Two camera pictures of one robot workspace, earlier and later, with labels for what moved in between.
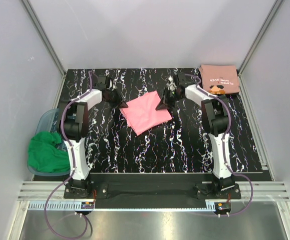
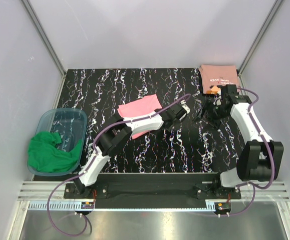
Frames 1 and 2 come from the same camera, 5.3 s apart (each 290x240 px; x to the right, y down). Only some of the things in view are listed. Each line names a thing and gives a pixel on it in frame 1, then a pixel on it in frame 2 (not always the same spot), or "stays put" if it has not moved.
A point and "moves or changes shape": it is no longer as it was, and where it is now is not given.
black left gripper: [118, 97] → [176, 121]
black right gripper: [165, 103] → [200, 114]
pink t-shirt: [141, 115] moves or changes shape
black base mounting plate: [154, 191] stays put
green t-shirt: [44, 155] stays put
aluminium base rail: [264, 191] stays put
